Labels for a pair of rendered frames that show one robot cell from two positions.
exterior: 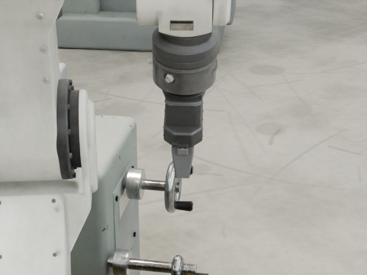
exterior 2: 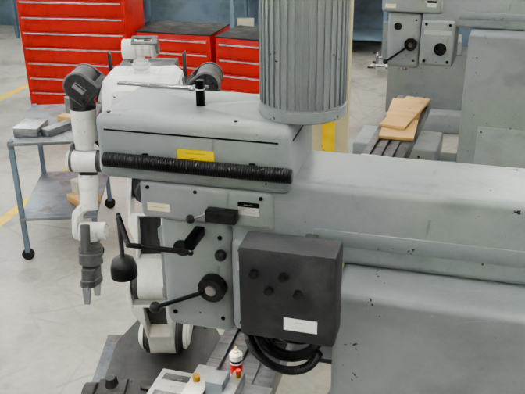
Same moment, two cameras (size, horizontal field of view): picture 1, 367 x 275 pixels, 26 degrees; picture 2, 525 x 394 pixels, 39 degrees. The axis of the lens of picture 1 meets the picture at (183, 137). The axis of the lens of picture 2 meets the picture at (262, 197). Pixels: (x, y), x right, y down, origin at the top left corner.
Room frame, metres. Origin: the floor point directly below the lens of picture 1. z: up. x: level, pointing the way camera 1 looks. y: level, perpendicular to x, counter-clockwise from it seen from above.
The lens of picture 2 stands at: (3.34, 0.86, 2.42)
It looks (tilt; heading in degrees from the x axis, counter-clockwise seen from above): 25 degrees down; 186
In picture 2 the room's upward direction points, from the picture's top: 1 degrees counter-clockwise
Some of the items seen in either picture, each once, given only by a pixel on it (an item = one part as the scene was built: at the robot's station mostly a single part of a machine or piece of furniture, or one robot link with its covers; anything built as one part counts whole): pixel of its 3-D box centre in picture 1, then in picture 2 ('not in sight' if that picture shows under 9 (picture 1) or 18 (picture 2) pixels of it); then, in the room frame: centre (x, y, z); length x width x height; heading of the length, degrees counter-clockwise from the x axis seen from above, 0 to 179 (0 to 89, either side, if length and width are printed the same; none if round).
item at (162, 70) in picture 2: not in sight; (148, 104); (0.87, 0.21, 1.63); 0.34 x 0.30 x 0.36; 94
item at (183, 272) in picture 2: not in sight; (209, 258); (1.66, 0.55, 1.47); 0.21 x 0.19 x 0.32; 170
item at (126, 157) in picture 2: not in sight; (195, 166); (1.81, 0.56, 1.79); 0.45 x 0.04 x 0.04; 80
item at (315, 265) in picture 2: not in sight; (290, 289); (2.04, 0.79, 1.62); 0.20 x 0.09 x 0.21; 80
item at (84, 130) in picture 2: not in sight; (85, 139); (0.94, 0.00, 1.52); 0.13 x 0.12 x 0.22; 93
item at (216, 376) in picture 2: not in sight; (217, 385); (1.64, 0.55, 1.04); 0.06 x 0.05 x 0.06; 169
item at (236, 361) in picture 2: not in sight; (236, 360); (1.45, 0.58, 0.99); 0.04 x 0.04 x 0.11
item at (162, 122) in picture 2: not in sight; (208, 135); (1.66, 0.56, 1.81); 0.47 x 0.26 x 0.16; 80
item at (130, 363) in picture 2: not in sight; (166, 350); (0.89, 0.21, 0.59); 0.64 x 0.52 x 0.33; 4
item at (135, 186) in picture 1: (157, 185); not in sight; (1.58, 0.06, 0.63); 0.16 x 0.12 x 0.12; 80
